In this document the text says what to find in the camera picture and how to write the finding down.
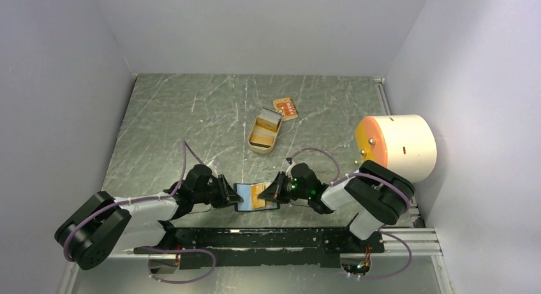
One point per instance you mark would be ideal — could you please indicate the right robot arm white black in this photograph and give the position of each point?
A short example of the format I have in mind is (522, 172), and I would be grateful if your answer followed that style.
(382, 194)

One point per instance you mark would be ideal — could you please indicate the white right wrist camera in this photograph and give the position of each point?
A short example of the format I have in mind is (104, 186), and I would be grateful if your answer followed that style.
(291, 164)

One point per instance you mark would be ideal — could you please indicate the black card holder wallet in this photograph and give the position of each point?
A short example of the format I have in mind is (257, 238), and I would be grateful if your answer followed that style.
(243, 190)

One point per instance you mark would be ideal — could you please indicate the orange patterned card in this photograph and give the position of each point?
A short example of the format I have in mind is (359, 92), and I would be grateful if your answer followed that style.
(286, 108)

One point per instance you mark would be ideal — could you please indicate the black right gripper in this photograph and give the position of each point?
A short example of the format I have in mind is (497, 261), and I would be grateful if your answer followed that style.
(270, 192)

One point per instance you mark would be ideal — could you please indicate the beige oval tray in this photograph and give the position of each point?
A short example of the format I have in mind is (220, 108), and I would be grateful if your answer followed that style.
(262, 140)

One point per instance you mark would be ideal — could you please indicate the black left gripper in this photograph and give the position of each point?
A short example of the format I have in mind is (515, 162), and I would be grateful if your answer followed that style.
(227, 195)

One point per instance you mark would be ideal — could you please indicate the grey credit card stack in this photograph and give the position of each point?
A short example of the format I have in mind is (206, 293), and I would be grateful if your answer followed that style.
(268, 119)

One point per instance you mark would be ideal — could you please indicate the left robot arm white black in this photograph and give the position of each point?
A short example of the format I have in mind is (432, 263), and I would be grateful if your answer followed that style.
(104, 225)

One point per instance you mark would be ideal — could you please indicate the cream cylinder orange face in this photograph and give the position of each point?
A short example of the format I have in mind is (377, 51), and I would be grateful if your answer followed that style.
(404, 144)

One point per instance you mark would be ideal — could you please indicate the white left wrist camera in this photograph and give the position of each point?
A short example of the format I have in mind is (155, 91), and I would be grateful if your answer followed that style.
(214, 165)

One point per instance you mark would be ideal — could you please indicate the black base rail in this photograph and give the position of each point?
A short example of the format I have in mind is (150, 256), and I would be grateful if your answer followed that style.
(245, 247)

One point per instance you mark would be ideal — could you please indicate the aluminium frame extrusion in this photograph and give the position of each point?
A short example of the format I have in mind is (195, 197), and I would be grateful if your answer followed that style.
(396, 241)

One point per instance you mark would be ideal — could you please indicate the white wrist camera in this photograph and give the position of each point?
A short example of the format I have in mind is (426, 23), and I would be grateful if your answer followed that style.
(214, 165)
(291, 164)

